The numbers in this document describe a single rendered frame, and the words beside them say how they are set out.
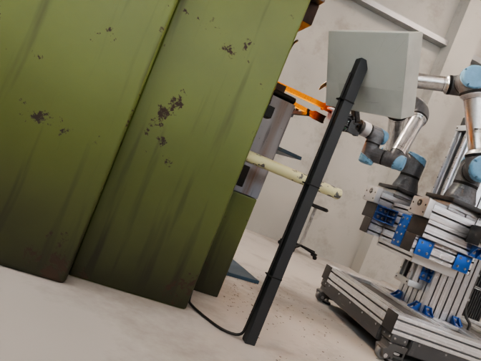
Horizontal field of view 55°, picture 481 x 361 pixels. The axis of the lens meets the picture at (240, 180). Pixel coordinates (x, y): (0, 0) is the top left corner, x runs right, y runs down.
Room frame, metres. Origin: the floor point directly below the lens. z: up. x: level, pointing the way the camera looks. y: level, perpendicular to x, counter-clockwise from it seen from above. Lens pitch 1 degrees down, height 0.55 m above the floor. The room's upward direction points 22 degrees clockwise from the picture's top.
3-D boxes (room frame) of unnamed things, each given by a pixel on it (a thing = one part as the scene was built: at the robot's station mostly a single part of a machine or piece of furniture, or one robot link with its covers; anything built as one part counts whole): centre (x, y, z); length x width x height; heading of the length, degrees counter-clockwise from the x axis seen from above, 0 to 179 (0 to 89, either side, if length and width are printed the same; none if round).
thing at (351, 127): (2.29, -0.40, 0.98); 0.12 x 0.08 x 0.09; 107
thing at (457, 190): (2.28, -1.03, 0.87); 0.15 x 0.15 x 0.10
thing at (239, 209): (2.14, 0.22, 0.23); 0.56 x 0.38 x 0.47; 107
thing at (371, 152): (2.33, -0.56, 0.89); 0.11 x 0.08 x 0.11; 62
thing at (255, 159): (1.85, -0.19, 0.62); 0.44 x 0.05 x 0.05; 107
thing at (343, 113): (1.64, -0.24, 0.54); 0.04 x 0.04 x 1.08; 17
